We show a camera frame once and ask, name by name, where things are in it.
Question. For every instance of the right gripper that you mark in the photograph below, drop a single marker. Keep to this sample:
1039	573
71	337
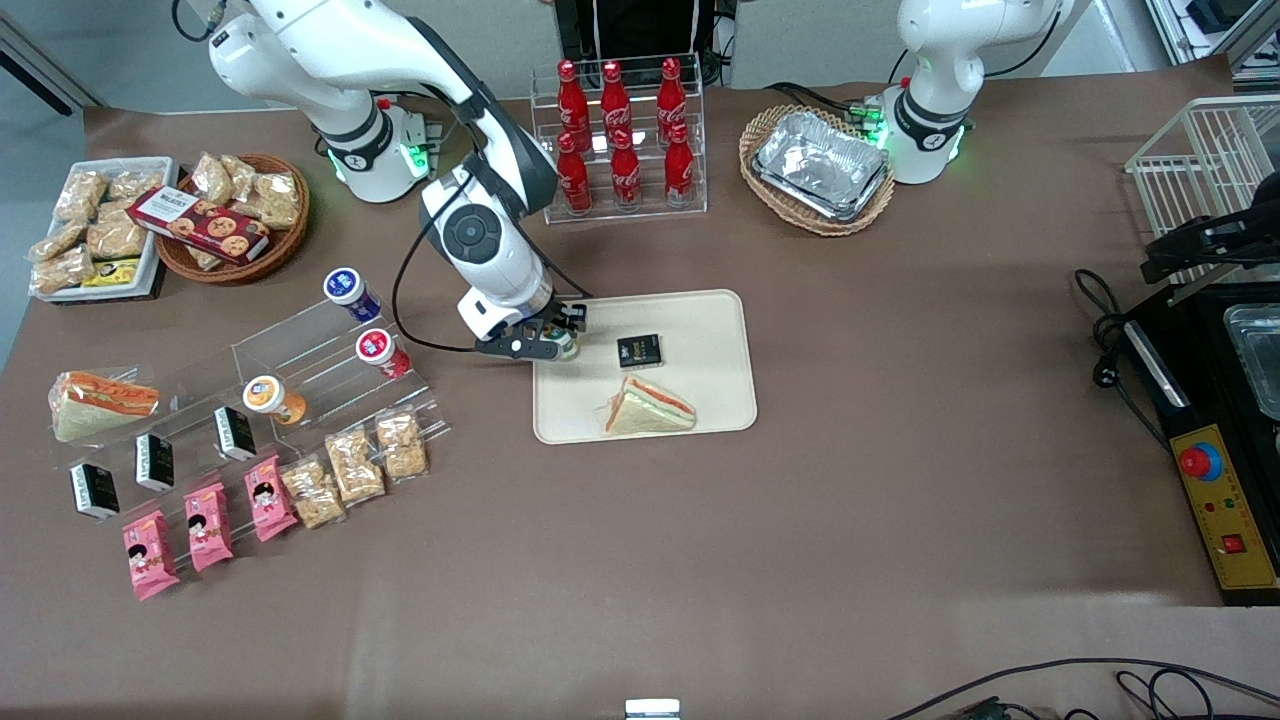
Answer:
556	322

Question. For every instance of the green cap gum bottle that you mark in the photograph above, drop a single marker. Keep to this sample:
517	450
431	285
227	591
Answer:
567	344

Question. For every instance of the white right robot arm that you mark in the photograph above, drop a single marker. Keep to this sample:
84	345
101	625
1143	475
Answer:
350	40

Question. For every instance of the beige plastic serving tray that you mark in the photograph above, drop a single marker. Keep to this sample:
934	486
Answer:
700	330

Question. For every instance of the white rectangular snack tray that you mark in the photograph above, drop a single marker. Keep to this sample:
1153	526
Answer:
160	175

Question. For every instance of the foil tray in machine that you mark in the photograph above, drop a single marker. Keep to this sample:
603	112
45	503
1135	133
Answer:
1260	350

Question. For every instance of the small black box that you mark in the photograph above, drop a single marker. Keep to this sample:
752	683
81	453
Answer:
95	490
639	351
155	462
235	433

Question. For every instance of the small wrapped triangle sandwich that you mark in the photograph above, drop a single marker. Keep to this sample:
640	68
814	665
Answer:
648	410

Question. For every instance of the red cola bottle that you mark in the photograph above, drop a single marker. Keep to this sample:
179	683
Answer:
625	172
670	96
614	98
679	168
573	178
572	100

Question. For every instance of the clear acrylic bottle rack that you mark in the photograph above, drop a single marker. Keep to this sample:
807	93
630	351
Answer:
650	212

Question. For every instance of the red lid yogurt cup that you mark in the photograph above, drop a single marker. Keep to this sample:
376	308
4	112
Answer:
382	352

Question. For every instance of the clear bag of rice crackers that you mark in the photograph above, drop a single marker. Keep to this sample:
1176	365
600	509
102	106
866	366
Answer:
402	445
313	493
355	465

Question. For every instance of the blue lid yogurt cup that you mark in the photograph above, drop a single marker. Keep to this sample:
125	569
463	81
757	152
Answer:
352	293

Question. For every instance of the clear acrylic tiered display stand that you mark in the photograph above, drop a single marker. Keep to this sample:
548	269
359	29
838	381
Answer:
320	345

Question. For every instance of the wicker basket with snacks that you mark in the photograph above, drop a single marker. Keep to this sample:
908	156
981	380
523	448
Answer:
275	250

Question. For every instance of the clear bag of puffed snack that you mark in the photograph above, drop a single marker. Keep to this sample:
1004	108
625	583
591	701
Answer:
80	195
115	235
212	178
135	186
58	242
275	200
62	272
240	175

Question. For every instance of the stack of foil trays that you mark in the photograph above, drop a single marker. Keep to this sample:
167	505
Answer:
820	165

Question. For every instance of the pink snack packet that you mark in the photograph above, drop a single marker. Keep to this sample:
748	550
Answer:
150	558
208	528
270	498

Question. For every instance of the wicker basket with foil trays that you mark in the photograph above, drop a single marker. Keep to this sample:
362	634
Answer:
850	224

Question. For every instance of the red cookie box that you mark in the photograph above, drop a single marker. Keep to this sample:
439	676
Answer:
200	226

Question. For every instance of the small white box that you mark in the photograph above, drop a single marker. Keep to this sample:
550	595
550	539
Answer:
652	710

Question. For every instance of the yellow snack packet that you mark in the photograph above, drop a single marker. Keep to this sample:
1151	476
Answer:
112	272

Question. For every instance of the large wrapped triangle sandwich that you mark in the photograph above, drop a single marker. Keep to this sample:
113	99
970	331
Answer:
100	405

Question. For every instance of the black sealing machine yellow panel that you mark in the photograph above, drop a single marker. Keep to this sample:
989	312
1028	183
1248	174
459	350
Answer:
1190	340

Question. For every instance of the red emergency stop button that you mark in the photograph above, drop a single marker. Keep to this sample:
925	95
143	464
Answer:
1200	461

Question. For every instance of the grey equipment shelf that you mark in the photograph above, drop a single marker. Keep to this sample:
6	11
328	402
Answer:
1210	25

